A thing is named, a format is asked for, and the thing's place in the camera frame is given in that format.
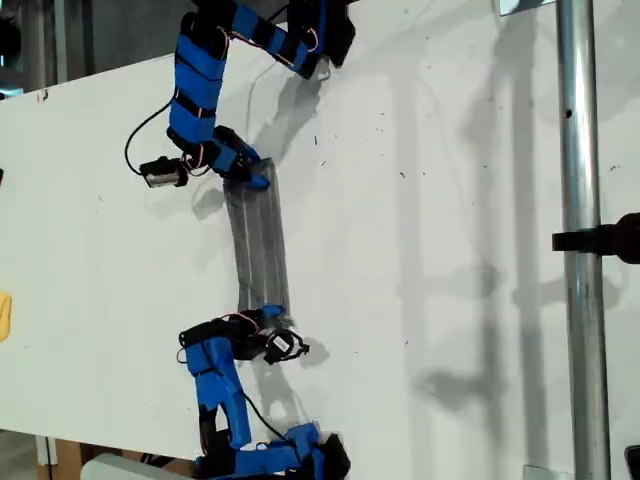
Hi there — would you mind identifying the black camera box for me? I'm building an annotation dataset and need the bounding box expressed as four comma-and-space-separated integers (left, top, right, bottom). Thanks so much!
138, 155, 191, 191
262, 326, 311, 366

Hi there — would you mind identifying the black camera cable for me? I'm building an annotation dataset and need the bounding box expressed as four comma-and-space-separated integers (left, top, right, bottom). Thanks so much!
123, 98, 177, 177
238, 388, 294, 445

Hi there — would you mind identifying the wooden table leg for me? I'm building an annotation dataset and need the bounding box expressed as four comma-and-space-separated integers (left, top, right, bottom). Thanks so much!
35, 435, 85, 469

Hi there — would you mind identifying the yellow object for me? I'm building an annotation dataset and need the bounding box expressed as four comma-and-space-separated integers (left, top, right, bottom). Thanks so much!
0, 289, 14, 344

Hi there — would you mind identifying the white box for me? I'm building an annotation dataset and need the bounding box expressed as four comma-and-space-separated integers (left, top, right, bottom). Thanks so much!
80, 452, 199, 480

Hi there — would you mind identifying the steel post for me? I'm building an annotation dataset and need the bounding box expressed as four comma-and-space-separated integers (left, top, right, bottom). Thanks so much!
554, 0, 612, 480

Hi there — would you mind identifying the black clamp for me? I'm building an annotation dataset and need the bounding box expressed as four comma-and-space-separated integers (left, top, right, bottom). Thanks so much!
551, 211, 640, 266

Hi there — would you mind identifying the grey white-striped towel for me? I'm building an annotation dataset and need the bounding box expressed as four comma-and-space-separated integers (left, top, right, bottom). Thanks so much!
221, 156, 295, 329

